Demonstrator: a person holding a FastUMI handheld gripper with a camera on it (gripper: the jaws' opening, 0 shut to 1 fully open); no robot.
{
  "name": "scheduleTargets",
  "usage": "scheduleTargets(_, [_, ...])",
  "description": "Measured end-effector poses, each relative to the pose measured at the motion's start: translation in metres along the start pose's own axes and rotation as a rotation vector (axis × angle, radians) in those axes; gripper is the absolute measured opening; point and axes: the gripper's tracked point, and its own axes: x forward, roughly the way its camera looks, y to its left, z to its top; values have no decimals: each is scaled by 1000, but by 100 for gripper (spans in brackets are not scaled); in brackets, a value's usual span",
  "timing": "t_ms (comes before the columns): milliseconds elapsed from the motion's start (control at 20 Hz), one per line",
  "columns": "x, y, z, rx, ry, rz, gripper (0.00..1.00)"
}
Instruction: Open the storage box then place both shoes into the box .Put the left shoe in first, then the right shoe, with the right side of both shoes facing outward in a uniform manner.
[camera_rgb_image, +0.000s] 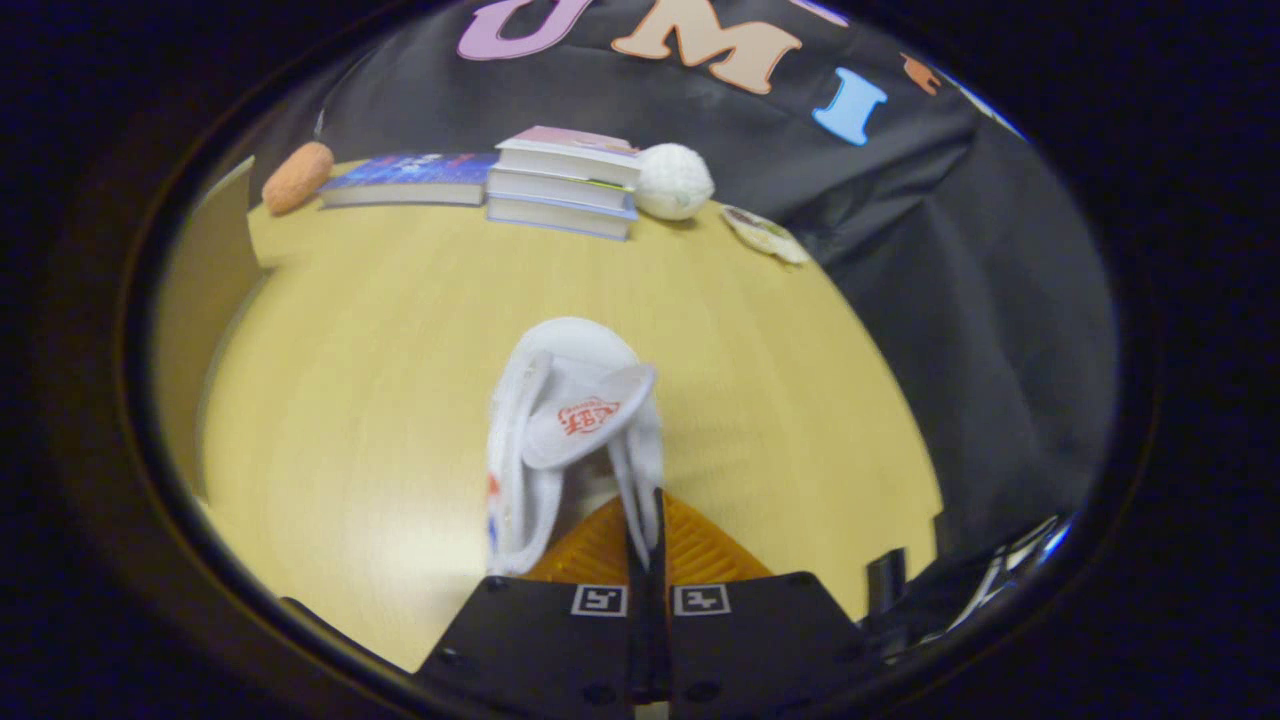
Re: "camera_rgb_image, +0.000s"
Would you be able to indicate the small white palette tray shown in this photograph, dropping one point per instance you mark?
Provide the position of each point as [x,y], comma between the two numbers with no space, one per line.
[765,235]

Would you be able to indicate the dark equipment beside table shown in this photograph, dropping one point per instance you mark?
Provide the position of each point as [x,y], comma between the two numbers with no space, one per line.
[885,580]

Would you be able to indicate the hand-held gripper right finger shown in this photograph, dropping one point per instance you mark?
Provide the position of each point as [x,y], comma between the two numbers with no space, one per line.
[750,640]

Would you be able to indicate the pink cover book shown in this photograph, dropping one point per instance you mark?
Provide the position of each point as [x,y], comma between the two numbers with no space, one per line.
[570,150]

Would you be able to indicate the beige fabric storage box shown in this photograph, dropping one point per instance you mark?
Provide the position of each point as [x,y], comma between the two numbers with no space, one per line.
[205,300]

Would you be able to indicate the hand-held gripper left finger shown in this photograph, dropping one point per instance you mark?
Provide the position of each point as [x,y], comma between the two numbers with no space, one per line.
[540,640]

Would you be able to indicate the pale blue book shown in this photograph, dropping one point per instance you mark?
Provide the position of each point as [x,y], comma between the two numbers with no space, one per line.
[555,217]

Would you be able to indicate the orange smiley plush toy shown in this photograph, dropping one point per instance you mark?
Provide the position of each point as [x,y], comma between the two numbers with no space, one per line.
[297,178]

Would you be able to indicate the blue cover book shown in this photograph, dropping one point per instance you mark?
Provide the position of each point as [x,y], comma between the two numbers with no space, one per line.
[410,175]

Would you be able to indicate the white thick book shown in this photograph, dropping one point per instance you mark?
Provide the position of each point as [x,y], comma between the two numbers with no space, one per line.
[560,190]

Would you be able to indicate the white fluffy plush ball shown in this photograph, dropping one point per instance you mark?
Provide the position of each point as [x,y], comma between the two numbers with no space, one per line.
[675,180]

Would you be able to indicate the white shoe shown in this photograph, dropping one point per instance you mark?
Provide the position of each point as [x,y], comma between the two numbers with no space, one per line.
[575,360]

